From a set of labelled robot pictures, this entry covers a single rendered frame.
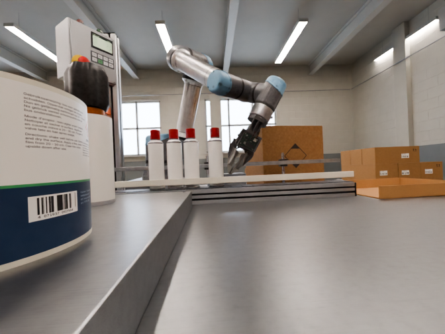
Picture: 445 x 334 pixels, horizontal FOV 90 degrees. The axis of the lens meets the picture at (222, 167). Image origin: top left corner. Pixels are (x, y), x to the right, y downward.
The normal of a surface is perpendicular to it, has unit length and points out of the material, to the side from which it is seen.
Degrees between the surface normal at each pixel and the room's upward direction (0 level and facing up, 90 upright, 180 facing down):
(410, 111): 90
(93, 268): 0
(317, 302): 0
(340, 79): 90
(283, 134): 90
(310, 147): 90
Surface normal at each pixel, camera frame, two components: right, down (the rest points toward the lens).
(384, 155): 0.09, 0.00
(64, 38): -0.53, 0.02
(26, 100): 0.93, -0.04
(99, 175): 0.79, -0.04
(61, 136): 1.00, -0.04
